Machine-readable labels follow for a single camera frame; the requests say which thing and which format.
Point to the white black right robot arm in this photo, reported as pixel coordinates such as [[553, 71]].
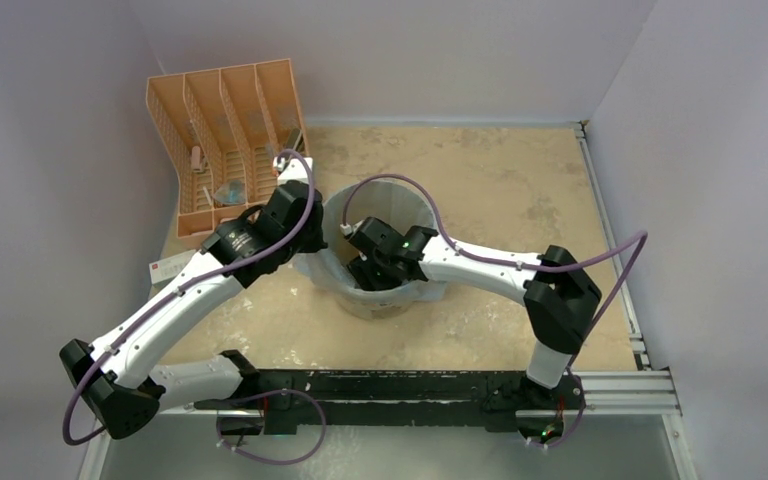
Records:
[[559, 297]]

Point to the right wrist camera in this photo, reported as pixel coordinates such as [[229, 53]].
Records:
[[347, 230]]

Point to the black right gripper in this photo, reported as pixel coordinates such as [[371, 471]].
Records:
[[362, 268]]

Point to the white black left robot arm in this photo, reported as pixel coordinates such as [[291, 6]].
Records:
[[119, 376]]

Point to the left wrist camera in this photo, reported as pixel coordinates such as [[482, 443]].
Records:
[[292, 169]]

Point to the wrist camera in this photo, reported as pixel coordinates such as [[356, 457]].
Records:
[[347, 230], [292, 169]]

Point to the beige plastic trash bin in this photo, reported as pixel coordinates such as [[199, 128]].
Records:
[[378, 305]]

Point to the blue correction tape package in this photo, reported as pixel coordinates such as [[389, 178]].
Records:
[[231, 193]]

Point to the pink plastic desk organizer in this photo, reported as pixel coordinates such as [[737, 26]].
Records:
[[224, 124]]

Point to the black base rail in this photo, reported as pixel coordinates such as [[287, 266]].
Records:
[[498, 401]]

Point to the light blue plastic trash bag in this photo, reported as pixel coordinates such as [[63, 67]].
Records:
[[391, 202]]

